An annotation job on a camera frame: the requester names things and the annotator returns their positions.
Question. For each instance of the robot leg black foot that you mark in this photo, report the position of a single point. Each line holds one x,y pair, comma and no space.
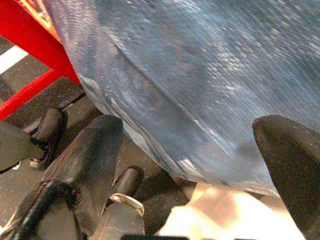
127,181
48,130

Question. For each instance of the red metal frame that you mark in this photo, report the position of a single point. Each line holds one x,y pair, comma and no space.
30,32

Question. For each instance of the robot left leg black foot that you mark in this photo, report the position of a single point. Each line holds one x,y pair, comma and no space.
48,130

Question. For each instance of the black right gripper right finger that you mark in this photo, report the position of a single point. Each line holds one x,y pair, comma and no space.
292,155

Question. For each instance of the robot right leg black foot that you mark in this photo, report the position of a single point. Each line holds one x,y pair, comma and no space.
127,181

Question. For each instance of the blue denim garment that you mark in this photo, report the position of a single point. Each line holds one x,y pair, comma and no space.
190,75

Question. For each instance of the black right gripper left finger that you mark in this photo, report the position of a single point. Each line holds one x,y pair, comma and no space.
85,160

